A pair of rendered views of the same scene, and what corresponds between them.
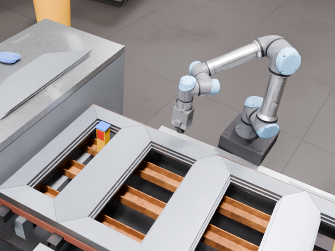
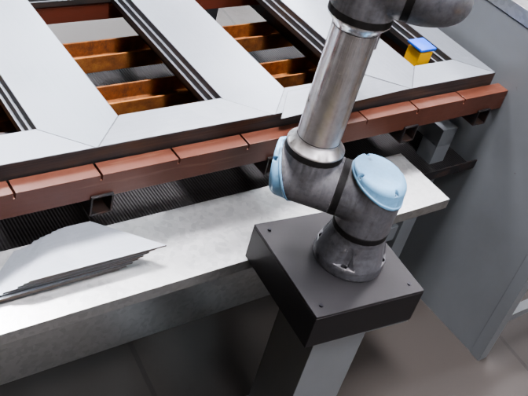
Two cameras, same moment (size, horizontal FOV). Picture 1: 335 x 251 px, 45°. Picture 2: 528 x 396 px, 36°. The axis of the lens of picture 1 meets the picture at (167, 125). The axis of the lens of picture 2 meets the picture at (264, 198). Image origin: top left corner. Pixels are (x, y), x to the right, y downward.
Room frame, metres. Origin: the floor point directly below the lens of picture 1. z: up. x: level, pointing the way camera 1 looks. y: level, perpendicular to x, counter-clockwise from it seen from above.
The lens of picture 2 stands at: (2.18, -1.76, 1.88)
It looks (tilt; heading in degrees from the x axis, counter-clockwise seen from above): 38 degrees down; 113
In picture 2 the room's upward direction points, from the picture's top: 17 degrees clockwise
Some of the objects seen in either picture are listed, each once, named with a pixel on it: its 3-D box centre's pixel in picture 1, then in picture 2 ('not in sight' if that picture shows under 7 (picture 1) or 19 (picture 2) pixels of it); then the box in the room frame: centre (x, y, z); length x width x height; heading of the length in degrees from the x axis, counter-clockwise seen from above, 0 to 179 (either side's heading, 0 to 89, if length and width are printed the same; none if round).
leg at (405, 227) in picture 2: not in sight; (406, 209); (1.75, 0.38, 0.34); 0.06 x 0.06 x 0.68; 67
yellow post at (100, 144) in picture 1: (103, 141); (409, 77); (1.61, 0.34, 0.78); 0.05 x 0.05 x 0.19; 67
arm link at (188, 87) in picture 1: (187, 88); not in sight; (1.56, -0.07, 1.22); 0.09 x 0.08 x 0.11; 110
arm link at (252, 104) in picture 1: (254, 109); (368, 194); (1.84, -0.48, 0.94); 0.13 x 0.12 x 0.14; 20
